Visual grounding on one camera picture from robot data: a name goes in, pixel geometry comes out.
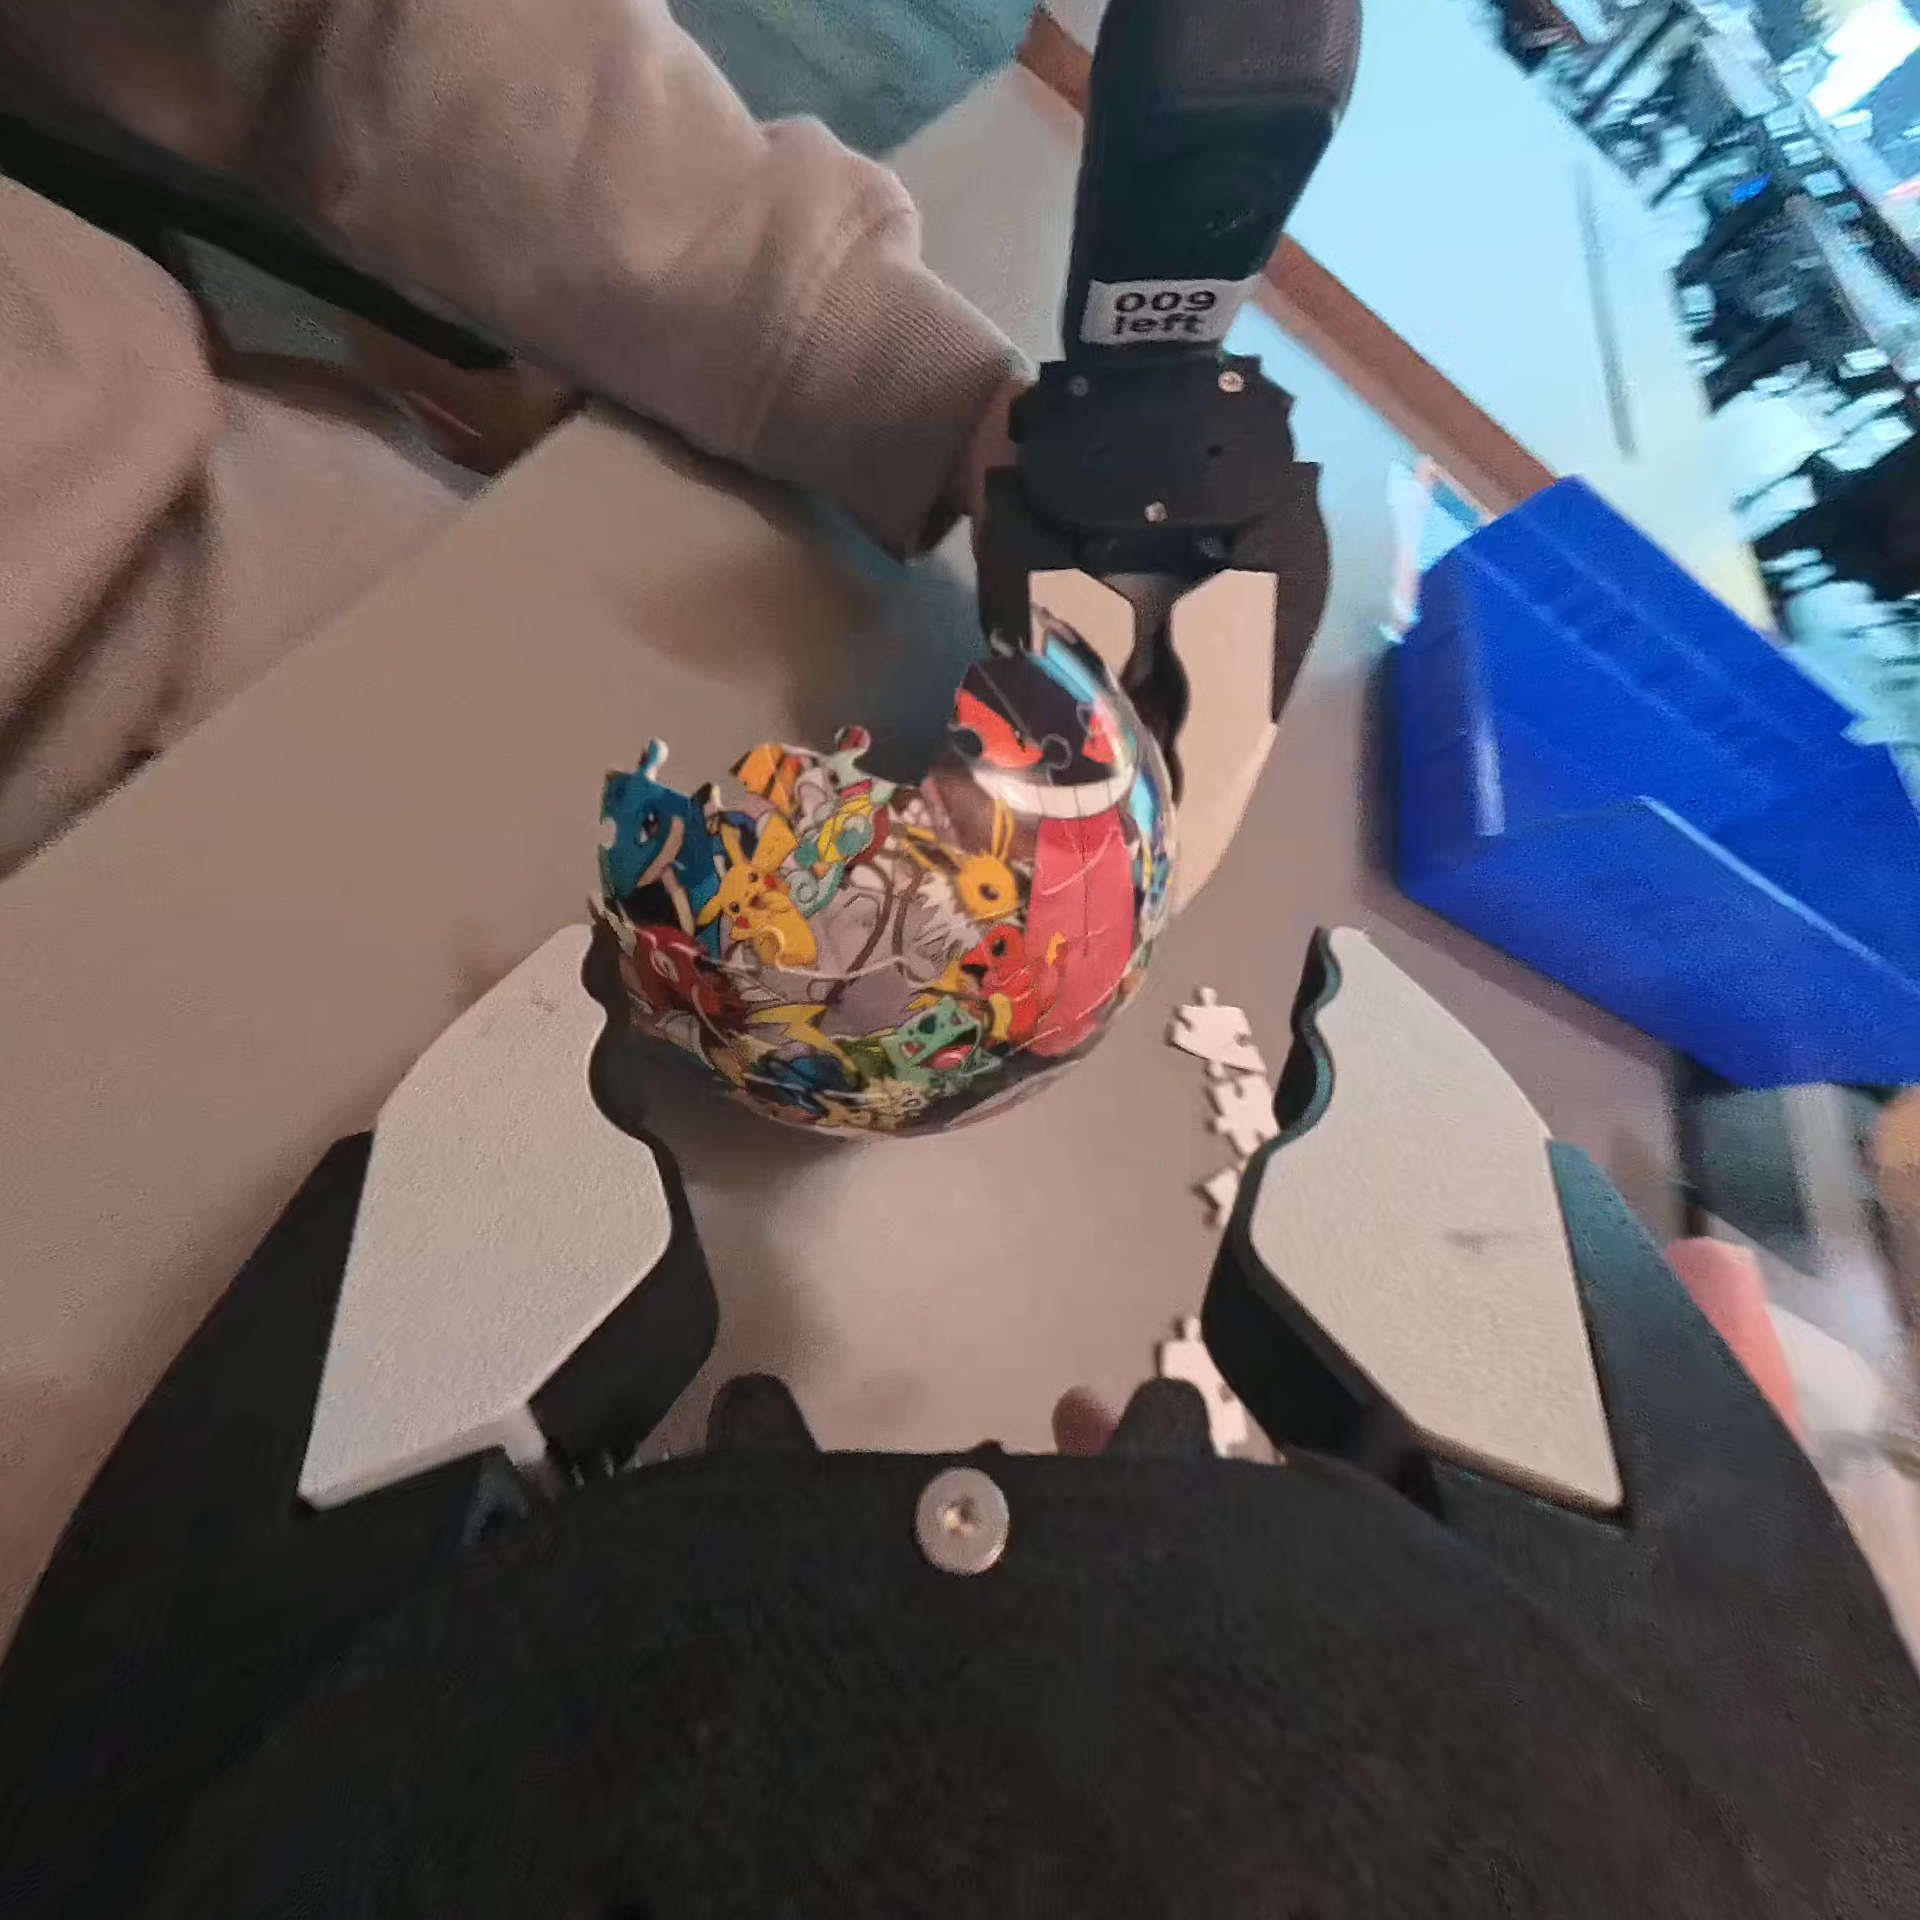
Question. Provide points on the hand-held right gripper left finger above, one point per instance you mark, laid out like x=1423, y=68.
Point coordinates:
x=494, y=1215

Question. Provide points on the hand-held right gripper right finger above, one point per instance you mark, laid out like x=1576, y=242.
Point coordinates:
x=1425, y=1215

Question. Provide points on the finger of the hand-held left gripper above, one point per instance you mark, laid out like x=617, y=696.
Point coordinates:
x=1089, y=609
x=1230, y=674

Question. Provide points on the colourful cartoon puzzle ball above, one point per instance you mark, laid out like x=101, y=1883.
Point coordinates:
x=902, y=931

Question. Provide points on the person's left forearm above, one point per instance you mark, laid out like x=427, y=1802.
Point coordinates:
x=600, y=195

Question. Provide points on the person's right hand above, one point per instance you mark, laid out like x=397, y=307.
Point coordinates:
x=1084, y=1418

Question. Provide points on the pink object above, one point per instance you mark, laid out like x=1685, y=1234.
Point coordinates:
x=1724, y=1320

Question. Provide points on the blue plastic bin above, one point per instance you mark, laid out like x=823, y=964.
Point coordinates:
x=1622, y=751

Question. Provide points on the person's torso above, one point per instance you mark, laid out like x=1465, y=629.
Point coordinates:
x=91, y=524

